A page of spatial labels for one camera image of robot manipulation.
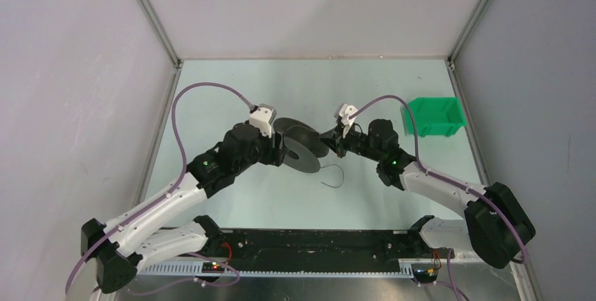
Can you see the aluminium corner frame post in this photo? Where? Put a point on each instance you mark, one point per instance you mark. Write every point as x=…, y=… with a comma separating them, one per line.
x=478, y=11
x=159, y=30

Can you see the aluminium corner frame post right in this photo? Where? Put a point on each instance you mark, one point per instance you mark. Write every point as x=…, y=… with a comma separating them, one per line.
x=478, y=11

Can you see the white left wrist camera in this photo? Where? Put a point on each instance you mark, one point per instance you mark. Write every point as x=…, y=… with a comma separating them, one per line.
x=262, y=118

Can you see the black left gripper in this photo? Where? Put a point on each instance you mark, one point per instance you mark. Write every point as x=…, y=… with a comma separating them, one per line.
x=274, y=155

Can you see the dark grey cable spool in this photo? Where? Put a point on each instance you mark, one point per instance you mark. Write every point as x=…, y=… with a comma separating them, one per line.
x=304, y=148

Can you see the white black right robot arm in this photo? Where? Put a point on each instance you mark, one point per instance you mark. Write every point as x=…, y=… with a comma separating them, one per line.
x=491, y=222

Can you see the green plastic bin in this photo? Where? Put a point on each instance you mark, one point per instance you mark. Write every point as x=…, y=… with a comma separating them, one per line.
x=434, y=116

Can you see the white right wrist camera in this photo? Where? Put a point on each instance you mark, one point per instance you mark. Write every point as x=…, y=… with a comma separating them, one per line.
x=345, y=117

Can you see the aluminium corner frame post left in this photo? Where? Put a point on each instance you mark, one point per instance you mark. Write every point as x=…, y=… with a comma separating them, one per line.
x=159, y=30

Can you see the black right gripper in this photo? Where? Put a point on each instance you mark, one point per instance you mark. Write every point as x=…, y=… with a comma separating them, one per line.
x=337, y=142

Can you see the grey slotted cable duct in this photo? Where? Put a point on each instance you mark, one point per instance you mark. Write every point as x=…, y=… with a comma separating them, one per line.
x=199, y=268

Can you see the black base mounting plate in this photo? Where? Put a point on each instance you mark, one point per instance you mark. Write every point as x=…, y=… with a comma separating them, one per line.
x=316, y=249

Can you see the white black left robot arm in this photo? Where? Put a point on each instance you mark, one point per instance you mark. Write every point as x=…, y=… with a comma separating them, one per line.
x=126, y=245

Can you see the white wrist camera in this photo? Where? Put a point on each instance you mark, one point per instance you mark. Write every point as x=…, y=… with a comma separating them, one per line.
x=262, y=118
x=345, y=117

